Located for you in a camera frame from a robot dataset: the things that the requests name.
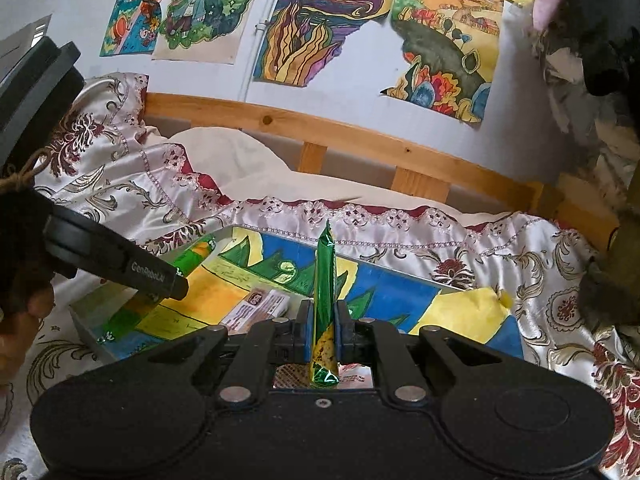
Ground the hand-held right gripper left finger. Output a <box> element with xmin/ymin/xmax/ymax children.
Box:
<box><xmin>150</xmin><ymin>300</ymin><xmax>317</xmax><ymax>408</ymax></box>

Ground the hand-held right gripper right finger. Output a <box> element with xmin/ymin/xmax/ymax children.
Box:
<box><xmin>336</xmin><ymin>300</ymin><xmax>503</xmax><ymax>407</ymax></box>

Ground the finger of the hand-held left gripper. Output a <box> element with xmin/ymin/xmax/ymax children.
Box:
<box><xmin>107</xmin><ymin>242</ymin><xmax>190</xmax><ymax>302</ymax></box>

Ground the green snack packet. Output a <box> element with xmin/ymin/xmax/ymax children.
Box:
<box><xmin>307</xmin><ymin>220</ymin><xmax>341</xmax><ymax>390</ymax></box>

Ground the white and pink snack packet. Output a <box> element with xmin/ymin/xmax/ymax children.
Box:
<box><xmin>220</xmin><ymin>287</ymin><xmax>292</xmax><ymax>333</ymax></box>

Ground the grey shallow tray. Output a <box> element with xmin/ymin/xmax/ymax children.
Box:
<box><xmin>69</xmin><ymin>225</ymin><xmax>526</xmax><ymax>392</ymax></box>

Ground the person's left hand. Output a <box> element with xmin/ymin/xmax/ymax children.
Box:
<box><xmin>0</xmin><ymin>287</ymin><xmax>56</xmax><ymax>386</ymax></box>

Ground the colourful painted paper sheet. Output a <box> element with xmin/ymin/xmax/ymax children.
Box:
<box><xmin>97</xmin><ymin>227</ymin><xmax>526</xmax><ymax>361</ymax></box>

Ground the white pillow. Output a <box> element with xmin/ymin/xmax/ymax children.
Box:
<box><xmin>167</xmin><ymin>127</ymin><xmax>451</xmax><ymax>211</ymax></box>

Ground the floral satin blanket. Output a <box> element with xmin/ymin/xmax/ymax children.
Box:
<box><xmin>0</xmin><ymin>72</ymin><xmax>640</xmax><ymax>480</ymax></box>

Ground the window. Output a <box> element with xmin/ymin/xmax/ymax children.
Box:
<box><xmin>0</xmin><ymin>15</ymin><xmax>53</xmax><ymax>86</ymax></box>

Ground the pink soft toy part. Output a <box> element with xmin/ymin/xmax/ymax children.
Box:
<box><xmin>532</xmin><ymin>0</ymin><xmax>566</xmax><ymax>31</ymax></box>

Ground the black cloth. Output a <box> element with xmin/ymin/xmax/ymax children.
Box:
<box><xmin>542</xmin><ymin>0</ymin><xmax>640</xmax><ymax>96</ymax></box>

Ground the wooden bed frame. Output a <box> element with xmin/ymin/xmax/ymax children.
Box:
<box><xmin>142</xmin><ymin>91</ymin><xmax>621</xmax><ymax>251</ymax></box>

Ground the white wall pipe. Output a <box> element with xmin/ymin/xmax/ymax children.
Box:
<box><xmin>242</xmin><ymin>20</ymin><xmax>271</xmax><ymax>106</ymax></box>

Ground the orange-haired girl wall drawing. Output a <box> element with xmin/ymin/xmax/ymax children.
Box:
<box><xmin>100</xmin><ymin>0</ymin><xmax>186</xmax><ymax>58</ymax></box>

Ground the blond character wall drawing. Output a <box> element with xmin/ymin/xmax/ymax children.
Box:
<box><xmin>152</xmin><ymin>0</ymin><xmax>271</xmax><ymax>65</ymax></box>

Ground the landscape wall drawing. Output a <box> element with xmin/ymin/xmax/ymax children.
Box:
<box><xmin>380</xmin><ymin>0</ymin><xmax>503</xmax><ymax>126</ymax></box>

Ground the swirling sun wall drawing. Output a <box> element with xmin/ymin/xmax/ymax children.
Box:
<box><xmin>252</xmin><ymin>0</ymin><xmax>401</xmax><ymax>88</ymax></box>

